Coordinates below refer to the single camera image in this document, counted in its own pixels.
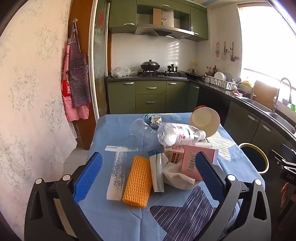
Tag black pan with lid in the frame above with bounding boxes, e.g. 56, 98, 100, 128
184, 70, 199, 80

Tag white tissue paper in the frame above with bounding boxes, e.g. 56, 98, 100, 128
162, 154, 201, 190

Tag blue star printed tablecloth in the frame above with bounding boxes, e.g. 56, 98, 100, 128
62, 113, 265, 241

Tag wooden cutting board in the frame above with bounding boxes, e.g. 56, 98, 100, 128
250, 80, 278, 110

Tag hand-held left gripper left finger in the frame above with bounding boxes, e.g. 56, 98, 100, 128
24, 152, 103, 241

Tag clear plastic cup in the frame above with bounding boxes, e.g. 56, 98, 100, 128
129, 118, 160, 145

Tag beige paper bowl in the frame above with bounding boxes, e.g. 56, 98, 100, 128
190, 108, 221, 138

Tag yellow-rimmed trash bin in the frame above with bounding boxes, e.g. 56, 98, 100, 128
238, 143, 269, 174

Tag black wok with lid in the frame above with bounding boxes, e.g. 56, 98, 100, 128
140, 60, 161, 71

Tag brown cardboard box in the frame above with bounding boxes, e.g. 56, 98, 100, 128
153, 8, 162, 25

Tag purple checked apron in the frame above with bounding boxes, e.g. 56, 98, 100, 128
69, 20, 92, 108

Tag white tube box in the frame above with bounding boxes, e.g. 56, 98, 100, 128
149, 150, 165, 193

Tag red checked apron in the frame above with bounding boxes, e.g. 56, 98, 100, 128
61, 44, 90, 121

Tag pink cardboard box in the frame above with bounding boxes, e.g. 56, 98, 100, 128
180, 145, 219, 181

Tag black gas stove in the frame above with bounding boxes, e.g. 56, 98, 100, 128
138, 71, 182, 77

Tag steel range hood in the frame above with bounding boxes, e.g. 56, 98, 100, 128
135, 23, 195, 39

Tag person's right hand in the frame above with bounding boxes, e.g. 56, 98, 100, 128
280, 183, 296, 209

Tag person's right forearm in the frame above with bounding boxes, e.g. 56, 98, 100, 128
273, 205, 296, 241

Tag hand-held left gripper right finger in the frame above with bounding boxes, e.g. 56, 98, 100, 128
195, 152, 271, 241

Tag steel kitchen faucet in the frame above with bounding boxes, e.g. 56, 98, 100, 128
273, 77, 292, 113

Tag orange foam fruit net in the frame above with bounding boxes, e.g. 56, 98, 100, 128
122, 156, 151, 208

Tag clear plastic water bottle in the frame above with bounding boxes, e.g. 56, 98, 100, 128
157, 122, 207, 147

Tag crumpled plastic bags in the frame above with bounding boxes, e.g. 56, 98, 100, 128
110, 67, 139, 78

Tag green upper cabinets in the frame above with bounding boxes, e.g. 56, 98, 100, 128
108, 0, 209, 42

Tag white dish rack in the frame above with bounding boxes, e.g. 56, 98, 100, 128
206, 75, 233, 90

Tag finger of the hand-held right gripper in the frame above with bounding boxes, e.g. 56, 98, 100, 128
270, 143, 296, 168

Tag glass sliding door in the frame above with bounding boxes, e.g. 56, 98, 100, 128
89, 0, 111, 118

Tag white red-printed milk carton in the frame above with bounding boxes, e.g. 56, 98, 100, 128
165, 145, 186, 166

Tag steel kitchen sink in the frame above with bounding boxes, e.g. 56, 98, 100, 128
240, 97, 296, 135

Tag bright window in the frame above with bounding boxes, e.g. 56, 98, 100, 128
237, 0, 296, 81

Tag foil wrapper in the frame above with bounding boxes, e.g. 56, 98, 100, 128
148, 115, 163, 128

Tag green base cabinets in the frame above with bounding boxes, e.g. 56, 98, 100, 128
107, 80, 296, 167

